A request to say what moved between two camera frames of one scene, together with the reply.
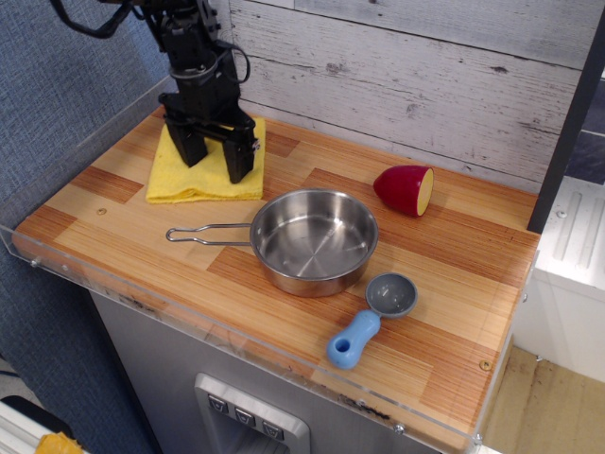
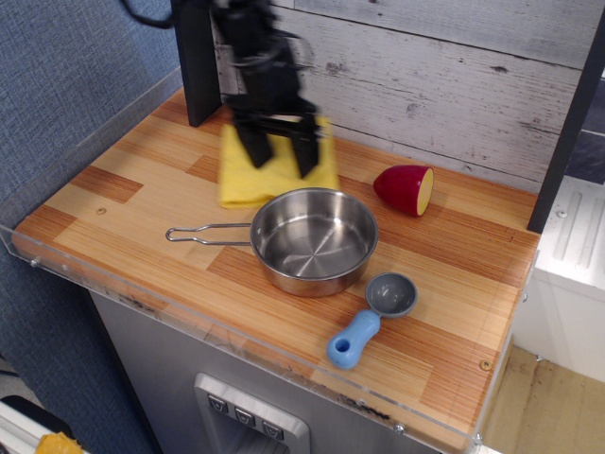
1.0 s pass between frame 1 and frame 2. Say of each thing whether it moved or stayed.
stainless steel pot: stayed
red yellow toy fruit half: stayed
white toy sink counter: stayed
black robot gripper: moved
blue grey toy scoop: stayed
